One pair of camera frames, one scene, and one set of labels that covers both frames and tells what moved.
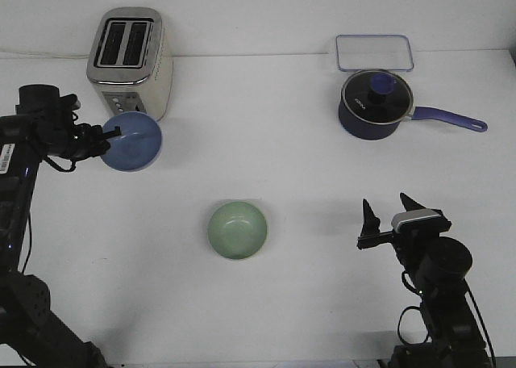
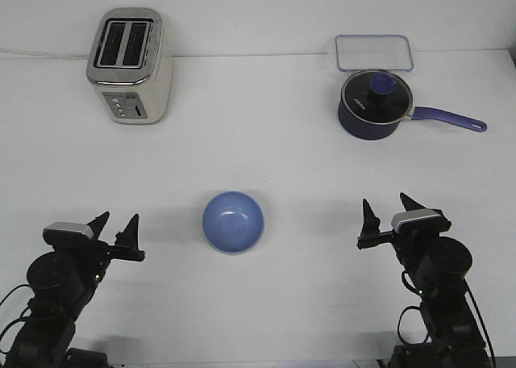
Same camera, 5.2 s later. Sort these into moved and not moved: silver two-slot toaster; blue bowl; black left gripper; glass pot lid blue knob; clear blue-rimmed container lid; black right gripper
Moved: blue bowl; black left gripper
Not moved: glass pot lid blue knob; black right gripper; clear blue-rimmed container lid; silver two-slot toaster
